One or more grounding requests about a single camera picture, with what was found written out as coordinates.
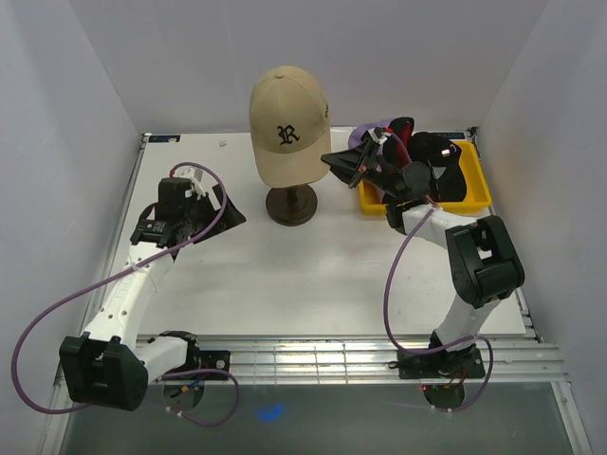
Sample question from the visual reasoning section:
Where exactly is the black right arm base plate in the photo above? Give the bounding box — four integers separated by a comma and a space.
393, 346, 486, 379

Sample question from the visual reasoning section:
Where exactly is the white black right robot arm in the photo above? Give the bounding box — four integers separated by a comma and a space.
322, 139, 524, 378

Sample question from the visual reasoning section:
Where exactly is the black baseball cap gold logo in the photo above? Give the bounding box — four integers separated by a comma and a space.
409, 132, 468, 202

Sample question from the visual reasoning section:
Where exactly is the beige mannequin head on stand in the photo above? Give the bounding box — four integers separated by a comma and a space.
266, 184, 318, 227

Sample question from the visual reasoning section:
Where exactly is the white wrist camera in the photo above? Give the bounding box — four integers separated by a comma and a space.
169, 165, 207, 196
367, 127, 392, 146

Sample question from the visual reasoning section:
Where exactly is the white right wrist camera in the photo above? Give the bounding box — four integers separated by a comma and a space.
367, 127, 392, 146

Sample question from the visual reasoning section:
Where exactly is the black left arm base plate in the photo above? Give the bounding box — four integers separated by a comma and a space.
193, 350, 231, 381

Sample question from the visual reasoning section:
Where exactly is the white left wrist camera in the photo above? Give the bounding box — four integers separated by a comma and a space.
169, 165, 207, 196

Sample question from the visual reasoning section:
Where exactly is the red and black baseball cap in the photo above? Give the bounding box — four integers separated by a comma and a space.
379, 117, 414, 168

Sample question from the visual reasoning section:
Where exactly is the yellow plastic bin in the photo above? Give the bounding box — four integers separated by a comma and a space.
358, 140, 492, 216

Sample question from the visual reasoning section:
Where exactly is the beige baseball cap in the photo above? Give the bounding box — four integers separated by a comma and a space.
248, 65, 331, 189

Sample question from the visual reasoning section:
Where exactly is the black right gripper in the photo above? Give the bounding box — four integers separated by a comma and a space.
318, 139, 402, 201

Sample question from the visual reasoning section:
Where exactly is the purple baseball cap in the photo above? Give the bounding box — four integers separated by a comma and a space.
347, 118, 393, 149

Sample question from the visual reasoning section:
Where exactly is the aluminium mounting rail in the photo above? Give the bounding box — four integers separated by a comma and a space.
198, 337, 569, 386

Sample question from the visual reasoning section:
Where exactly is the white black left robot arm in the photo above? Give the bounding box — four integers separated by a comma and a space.
59, 167, 246, 410

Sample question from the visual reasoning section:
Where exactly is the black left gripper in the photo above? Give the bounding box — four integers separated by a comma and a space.
181, 184, 245, 244

